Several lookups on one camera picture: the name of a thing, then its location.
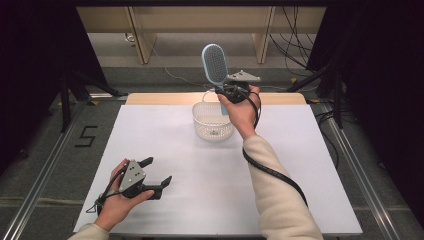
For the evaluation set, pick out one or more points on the wooden table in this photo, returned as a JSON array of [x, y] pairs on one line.
[[160, 99]]

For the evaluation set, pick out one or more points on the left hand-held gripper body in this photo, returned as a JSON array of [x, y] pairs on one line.
[[132, 176]]

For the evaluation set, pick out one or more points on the white table sheet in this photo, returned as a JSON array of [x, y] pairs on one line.
[[186, 193]]

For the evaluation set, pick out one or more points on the black tripod stand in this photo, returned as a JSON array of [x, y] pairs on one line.
[[75, 90], [330, 90]]

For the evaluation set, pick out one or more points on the person's left hand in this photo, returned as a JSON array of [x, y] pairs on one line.
[[115, 206]]

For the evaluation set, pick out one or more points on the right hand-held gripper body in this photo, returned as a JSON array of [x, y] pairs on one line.
[[238, 87]]

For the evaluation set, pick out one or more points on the white plastic basket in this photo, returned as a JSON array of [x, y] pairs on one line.
[[210, 128]]

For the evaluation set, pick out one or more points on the beige wooden bench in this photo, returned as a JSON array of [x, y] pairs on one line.
[[166, 18]]

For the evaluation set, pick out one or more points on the metal floor rail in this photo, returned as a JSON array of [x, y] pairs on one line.
[[40, 186], [363, 180]]

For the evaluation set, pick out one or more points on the light blue hairbrush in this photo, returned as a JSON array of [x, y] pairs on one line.
[[215, 63]]

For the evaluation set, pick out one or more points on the person's right hand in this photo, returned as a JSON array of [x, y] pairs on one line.
[[241, 115]]

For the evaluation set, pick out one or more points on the black curtain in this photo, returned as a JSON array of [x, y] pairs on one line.
[[383, 83], [36, 66]]

